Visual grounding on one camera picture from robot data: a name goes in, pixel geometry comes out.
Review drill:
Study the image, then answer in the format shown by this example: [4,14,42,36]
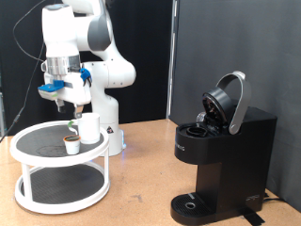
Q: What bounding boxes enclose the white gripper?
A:
[43,69,93,120]

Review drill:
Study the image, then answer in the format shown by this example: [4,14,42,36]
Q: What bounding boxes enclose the white mug green taped handle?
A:
[67,112,102,145]

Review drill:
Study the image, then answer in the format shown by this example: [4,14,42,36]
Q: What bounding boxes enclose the white K-cup coffee pod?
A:
[62,135,82,155]

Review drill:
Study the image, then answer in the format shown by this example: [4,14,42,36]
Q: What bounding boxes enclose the black Keurig coffee machine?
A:
[169,70,278,226]

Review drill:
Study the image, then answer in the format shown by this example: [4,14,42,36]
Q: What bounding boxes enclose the white two-tier turntable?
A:
[8,120,111,216]

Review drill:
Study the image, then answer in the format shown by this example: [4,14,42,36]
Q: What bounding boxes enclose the silver vertical pole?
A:
[166,0,179,120]

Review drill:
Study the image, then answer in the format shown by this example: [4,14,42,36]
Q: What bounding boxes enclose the black tape strip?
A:
[243,211,266,226]

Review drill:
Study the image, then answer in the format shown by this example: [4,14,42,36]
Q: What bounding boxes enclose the blue mounted wrist camera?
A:
[37,79,68,102]

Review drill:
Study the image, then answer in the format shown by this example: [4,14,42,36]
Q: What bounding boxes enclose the blue cable strap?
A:
[79,67,93,88]

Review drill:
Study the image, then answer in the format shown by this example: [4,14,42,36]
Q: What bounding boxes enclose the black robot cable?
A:
[0,0,51,144]

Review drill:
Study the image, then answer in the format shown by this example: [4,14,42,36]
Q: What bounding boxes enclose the grey metal frame post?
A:
[0,72,7,137]

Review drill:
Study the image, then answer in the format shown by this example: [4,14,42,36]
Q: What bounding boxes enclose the black Keurig power cable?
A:
[262,192,285,203]

